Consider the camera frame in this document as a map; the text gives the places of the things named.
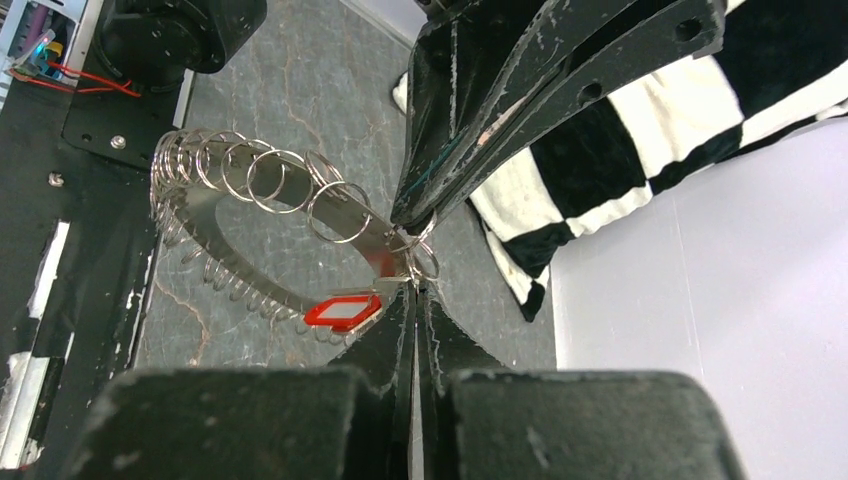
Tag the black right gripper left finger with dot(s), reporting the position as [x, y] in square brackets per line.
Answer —
[347, 419]

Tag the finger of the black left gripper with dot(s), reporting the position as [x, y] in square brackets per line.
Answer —
[488, 78]
[686, 29]

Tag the red plastic tag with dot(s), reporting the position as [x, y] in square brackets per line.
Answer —
[344, 314]

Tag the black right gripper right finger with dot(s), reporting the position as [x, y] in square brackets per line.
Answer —
[482, 420]

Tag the black white checkered pillow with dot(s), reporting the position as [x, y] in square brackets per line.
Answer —
[782, 66]

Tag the silver key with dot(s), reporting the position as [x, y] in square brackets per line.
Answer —
[387, 285]

